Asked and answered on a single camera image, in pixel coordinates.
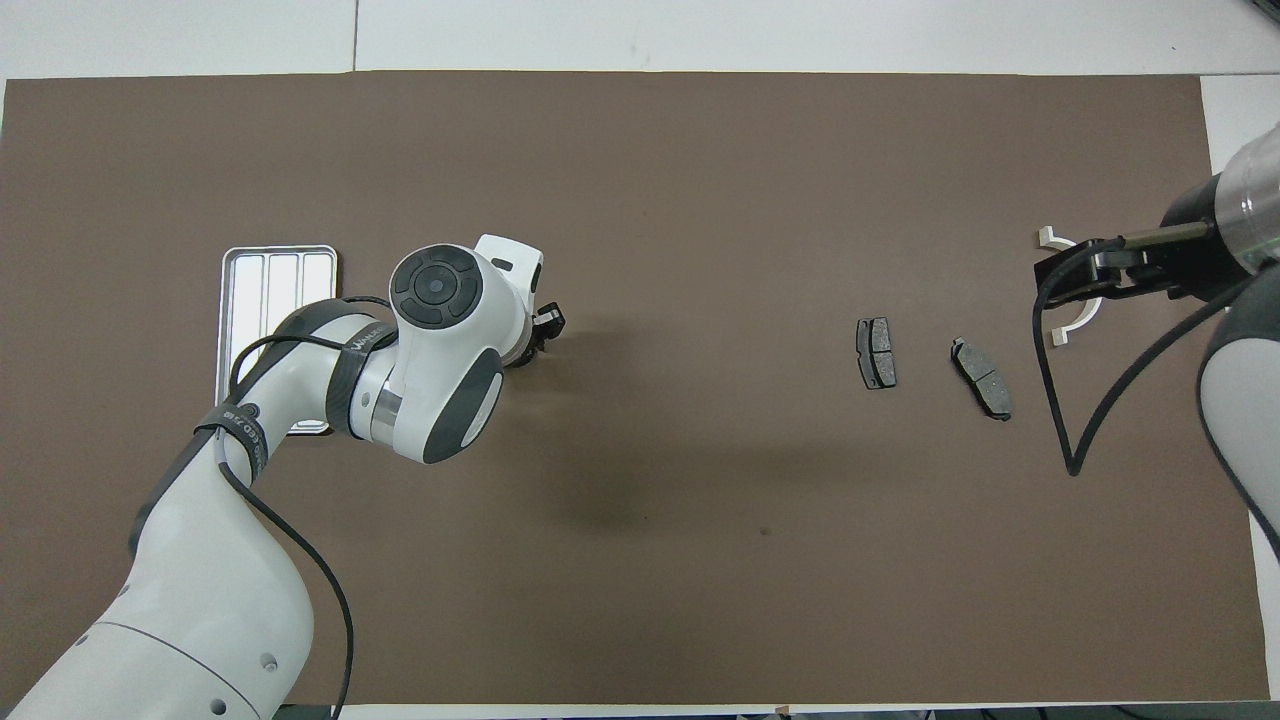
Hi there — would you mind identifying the brown table mat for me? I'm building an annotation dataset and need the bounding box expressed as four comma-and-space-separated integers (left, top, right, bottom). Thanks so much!
0, 70, 1273, 707

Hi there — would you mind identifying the silver metal tray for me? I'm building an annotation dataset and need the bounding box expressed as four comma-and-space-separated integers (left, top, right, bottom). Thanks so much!
213, 245, 339, 437

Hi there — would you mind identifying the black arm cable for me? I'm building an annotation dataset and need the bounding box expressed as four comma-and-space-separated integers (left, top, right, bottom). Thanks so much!
215, 295, 401, 720
1030, 225, 1280, 478

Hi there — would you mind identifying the dark grey rectangular brake pad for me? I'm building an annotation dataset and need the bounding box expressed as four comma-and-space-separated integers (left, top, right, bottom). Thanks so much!
856, 317, 898, 391

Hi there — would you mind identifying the white curved plastic bracket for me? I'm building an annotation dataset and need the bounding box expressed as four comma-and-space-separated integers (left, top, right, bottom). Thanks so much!
1036, 226, 1106, 348

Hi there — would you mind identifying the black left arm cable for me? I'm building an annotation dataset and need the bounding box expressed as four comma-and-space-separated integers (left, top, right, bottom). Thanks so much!
215, 295, 401, 720

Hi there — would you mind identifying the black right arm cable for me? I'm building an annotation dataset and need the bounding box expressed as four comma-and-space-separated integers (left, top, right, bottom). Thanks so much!
1030, 225, 1280, 478

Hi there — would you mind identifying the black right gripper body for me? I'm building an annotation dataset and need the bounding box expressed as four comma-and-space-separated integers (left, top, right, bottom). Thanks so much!
1150, 175, 1253, 293

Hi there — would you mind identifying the dark grey angled brake pad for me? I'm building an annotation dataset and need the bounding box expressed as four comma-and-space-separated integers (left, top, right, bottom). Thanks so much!
950, 338, 1014, 422

